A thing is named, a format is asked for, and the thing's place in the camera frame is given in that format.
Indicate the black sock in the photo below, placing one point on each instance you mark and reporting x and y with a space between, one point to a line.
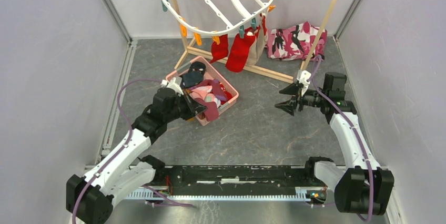
194 76

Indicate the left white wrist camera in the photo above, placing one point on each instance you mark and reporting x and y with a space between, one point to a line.
173 84

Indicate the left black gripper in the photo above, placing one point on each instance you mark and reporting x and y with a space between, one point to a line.
193 107

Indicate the maroon purple sock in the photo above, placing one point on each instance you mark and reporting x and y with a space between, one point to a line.
212 113

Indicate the pink green patterned sock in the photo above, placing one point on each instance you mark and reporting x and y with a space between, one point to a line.
206 94

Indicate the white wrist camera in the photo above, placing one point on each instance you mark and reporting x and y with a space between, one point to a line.
303 79
173 84

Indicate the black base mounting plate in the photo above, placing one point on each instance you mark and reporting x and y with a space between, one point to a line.
237 180

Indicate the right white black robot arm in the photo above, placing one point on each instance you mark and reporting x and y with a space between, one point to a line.
363 187

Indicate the pink camouflage cloth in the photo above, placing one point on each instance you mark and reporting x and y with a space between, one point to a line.
291 43

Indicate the wooden rack frame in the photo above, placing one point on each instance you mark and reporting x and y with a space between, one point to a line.
203 50

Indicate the red sock with white pompom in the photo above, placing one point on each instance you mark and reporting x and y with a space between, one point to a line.
239 53

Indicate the plain red sock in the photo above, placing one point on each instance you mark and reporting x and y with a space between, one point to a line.
219 50

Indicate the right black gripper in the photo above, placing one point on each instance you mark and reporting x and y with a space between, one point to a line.
289 106

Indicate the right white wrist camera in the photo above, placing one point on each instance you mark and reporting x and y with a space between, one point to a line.
303 79

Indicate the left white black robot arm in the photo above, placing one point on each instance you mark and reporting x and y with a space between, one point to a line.
92 197

